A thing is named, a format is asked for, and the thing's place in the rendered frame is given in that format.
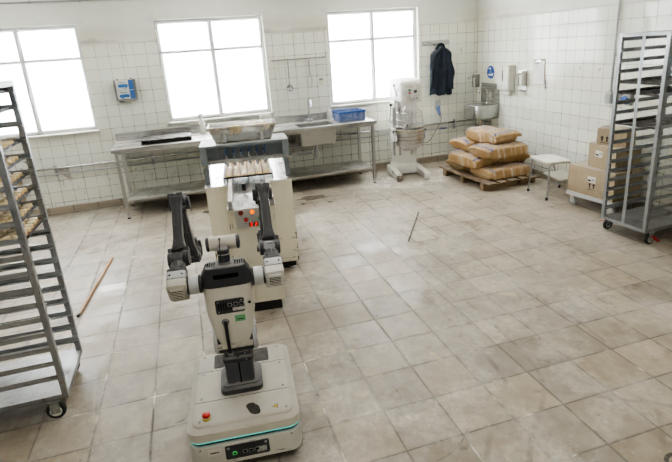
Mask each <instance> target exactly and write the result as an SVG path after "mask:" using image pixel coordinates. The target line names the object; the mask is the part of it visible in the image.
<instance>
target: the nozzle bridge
mask: <svg viewBox="0 0 672 462"><path fill-rule="evenodd" d="M264 144H265V154H266V155H265V156H263V147H264ZM249 145H250V154H251V157H248V149H249ZM241 146H242V152H243V158H241V156H240V150H241ZM256 146H257V150H258V156H256V154H255V148H256ZM226 147H227V154H228V159H227V160H226V158H225V151H226ZM234 147H235V149H234ZM233 150H234V151H235V156H236V159H233ZM199 151H200V158H201V165H202V167H203V170H204V177H205V183H206V185H209V184H211V177H210V170H209V165H215V164H225V163H234V162H244V161H254V160H263V159H273V158H282V157H283V162H284V172H285V175H286V176H290V166H289V157H290V155H289V145H288V138H287V137H286V135H285V134H284V133H279V134H278V133H277V134H272V138H271V139H261V140H251V141H241V142H231V143H220V144H216V143H215V142H214V140H205V141H201V144H200V146H199Z"/></svg>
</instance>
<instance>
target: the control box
mask: <svg viewBox="0 0 672 462"><path fill-rule="evenodd" d="M234 210H235V218H236V225H237V229H238V228H246V227H254V226H256V225H257V226H260V224H259V219H258V217H259V207H258V206H255V207H246V208H238V209H234ZM250 210H254V214H251V213H250ZM239 211H242V212H243V215H239V214H238V213H239ZM244 218H248V221H247V222H245V221H244ZM255 222H257V223H256V225H255ZM250 223H251V224H252V225H253V226H252V225H251V224H250ZM250 225H251V226H250Z"/></svg>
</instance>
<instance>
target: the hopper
mask: <svg viewBox="0 0 672 462"><path fill-rule="evenodd" d="M260 122H265V123H263V124H252V123H260ZM251 124H252V125H251ZM275 124H276V121H275V119H274V118H270V119H259V120H248V121H237V122H226V123H215V124H208V127H207V130H208V131H209V133H210V135H211V136H212V138H213V140H214V142H215V143H216V144H220V143H231V142H241V141H251V140H261V139H271V138H272V134H273V131H274V127H275ZM226 125H227V126H226ZM234 125H239V126H234Z"/></svg>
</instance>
